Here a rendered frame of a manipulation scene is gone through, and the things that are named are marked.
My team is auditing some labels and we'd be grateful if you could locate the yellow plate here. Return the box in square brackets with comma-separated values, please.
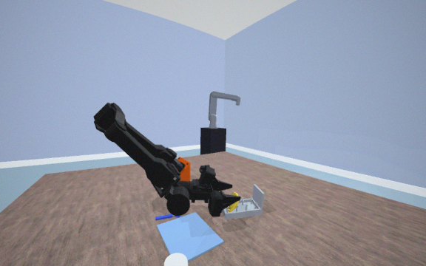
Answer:
[228, 192, 238, 212]

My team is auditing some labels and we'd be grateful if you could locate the light blue flat square mat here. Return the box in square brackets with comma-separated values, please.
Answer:
[157, 213, 223, 262]

